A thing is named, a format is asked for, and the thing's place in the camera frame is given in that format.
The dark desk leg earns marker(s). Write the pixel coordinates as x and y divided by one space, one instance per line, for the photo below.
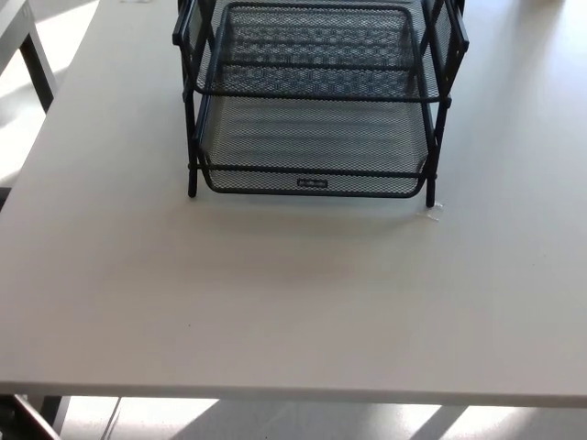
52 412

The black mesh tray with label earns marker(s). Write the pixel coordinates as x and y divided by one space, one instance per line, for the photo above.
298 137

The small black mesh tray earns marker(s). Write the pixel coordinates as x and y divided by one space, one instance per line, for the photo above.
321 32

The dark furniture piece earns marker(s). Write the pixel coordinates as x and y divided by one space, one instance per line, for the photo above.
4 197

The grey side table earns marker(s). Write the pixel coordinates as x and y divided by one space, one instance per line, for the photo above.
40 69

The black metal rack frame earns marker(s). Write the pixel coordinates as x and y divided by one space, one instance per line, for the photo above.
192 187

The brown chair frame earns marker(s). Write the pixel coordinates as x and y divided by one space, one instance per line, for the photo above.
32 419

